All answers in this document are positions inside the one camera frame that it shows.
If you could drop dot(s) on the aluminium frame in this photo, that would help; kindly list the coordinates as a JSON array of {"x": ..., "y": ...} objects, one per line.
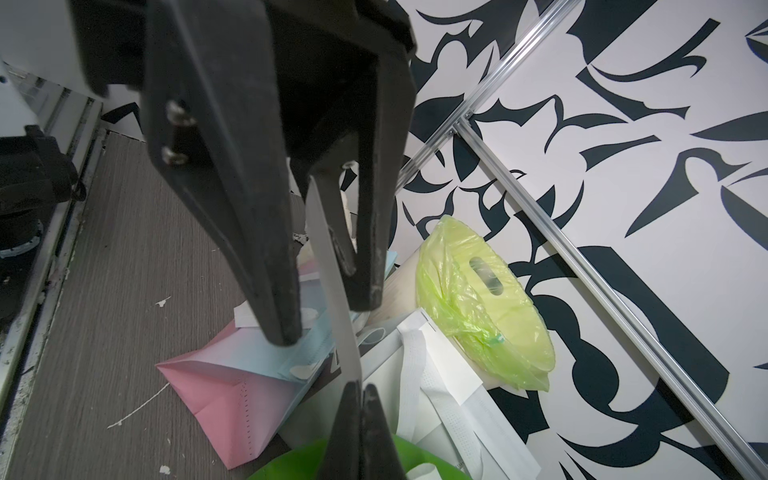
[{"x": 640, "y": 128}]

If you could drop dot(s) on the white paper receipt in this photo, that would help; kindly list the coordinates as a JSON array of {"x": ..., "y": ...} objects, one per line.
[{"x": 333, "y": 287}]

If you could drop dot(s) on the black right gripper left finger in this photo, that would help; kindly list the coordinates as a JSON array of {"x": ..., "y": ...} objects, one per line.
[{"x": 341, "y": 460}]

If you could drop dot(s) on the white bin with green liner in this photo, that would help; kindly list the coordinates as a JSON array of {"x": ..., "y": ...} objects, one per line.
[{"x": 468, "y": 290}]

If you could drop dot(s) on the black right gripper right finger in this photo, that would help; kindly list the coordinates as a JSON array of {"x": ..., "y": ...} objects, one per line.
[{"x": 379, "y": 456}]

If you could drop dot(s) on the pink and blue paper bag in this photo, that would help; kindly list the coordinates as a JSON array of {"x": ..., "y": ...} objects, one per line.
[{"x": 240, "y": 387}]

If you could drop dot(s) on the white paper bag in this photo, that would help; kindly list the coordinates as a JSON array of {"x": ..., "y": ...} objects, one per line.
[{"x": 431, "y": 398}]

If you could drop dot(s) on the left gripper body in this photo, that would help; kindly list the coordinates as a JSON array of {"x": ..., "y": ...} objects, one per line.
[{"x": 279, "y": 78}]

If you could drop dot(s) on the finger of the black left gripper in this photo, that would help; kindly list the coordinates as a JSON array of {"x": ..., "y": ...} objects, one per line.
[
  {"x": 372, "y": 198},
  {"x": 228, "y": 168}
]

